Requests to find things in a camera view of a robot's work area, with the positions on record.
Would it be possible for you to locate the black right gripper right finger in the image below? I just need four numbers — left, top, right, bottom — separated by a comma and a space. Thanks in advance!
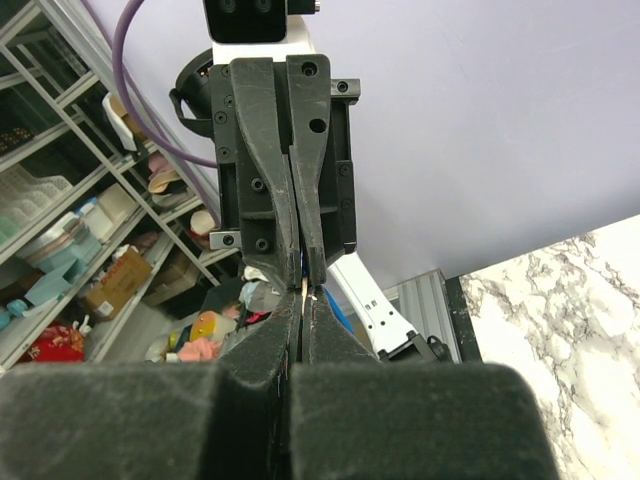
290, 289, 559, 479

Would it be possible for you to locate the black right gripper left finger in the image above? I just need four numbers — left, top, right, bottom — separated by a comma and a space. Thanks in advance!
1, 292, 302, 479

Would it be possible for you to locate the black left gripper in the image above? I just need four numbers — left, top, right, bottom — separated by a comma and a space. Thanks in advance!
209, 54, 360, 290

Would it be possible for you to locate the blue plastic key tag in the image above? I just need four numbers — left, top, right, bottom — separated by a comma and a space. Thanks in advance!
296, 252, 306, 281

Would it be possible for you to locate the storage shelf with boxes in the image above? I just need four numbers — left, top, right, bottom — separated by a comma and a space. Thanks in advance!
0, 0, 281, 371

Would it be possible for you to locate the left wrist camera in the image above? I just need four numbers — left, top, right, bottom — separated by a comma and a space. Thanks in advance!
203, 0, 321, 65

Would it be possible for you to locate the black table front rail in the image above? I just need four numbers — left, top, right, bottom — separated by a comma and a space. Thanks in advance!
445, 277, 482, 362

